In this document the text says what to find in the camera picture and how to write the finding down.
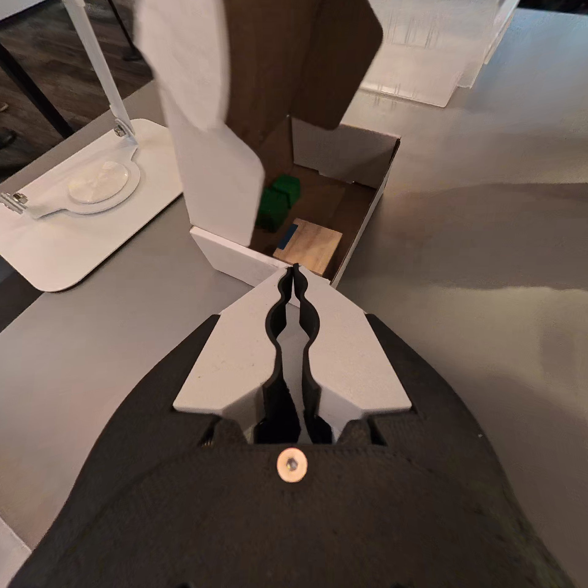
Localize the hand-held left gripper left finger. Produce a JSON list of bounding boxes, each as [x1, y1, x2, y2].
[[173, 266, 296, 443]]

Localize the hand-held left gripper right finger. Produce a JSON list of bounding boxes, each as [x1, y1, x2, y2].
[[294, 263, 413, 435]]

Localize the wooden cube with blue tape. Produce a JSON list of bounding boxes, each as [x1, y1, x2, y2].
[[272, 218, 343, 279]]

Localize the white cardboard box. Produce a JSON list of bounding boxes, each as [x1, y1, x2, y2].
[[138, 0, 401, 288]]

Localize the clear plastic container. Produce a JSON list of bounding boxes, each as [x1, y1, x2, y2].
[[0, 519, 33, 584], [358, 0, 521, 108]]

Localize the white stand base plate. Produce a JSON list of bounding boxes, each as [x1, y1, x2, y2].
[[0, 119, 184, 293]]

